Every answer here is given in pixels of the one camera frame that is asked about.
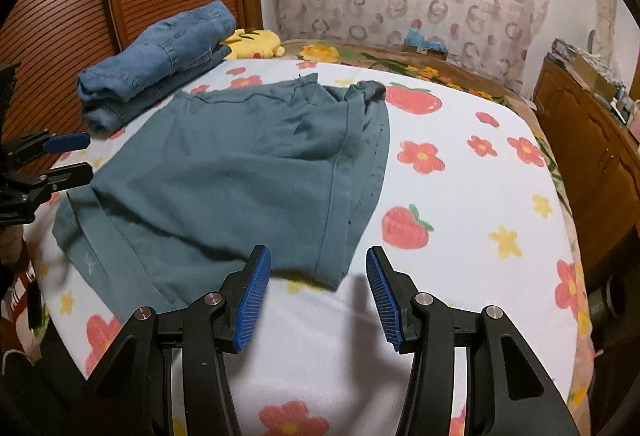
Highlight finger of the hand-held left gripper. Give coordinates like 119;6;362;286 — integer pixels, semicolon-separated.
7;162;94;208
2;130;92;158

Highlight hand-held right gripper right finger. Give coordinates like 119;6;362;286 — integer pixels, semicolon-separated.
366;246;581;436

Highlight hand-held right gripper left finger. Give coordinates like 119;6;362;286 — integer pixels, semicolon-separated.
65;245;273;436

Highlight blue denim jeans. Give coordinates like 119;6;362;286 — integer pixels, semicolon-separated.
77;0;237;137

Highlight teal pants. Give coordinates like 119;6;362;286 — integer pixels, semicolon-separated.
52;72;391;312

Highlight white floral bed sheet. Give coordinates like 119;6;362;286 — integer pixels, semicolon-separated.
20;56;596;436

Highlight red printed cloth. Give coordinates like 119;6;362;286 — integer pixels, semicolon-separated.
0;261;51;367

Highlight yellow plush toy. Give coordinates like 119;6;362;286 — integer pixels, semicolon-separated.
220;27;286;61

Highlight dark round object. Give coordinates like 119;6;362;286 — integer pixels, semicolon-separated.
585;266;640;367

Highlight wooden cabinet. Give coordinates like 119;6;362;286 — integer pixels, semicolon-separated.
532;54;640;277

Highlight small blue box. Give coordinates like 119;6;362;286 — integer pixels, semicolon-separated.
404;30;448;60

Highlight cardboard box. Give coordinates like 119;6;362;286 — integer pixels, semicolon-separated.
572;51;620;100

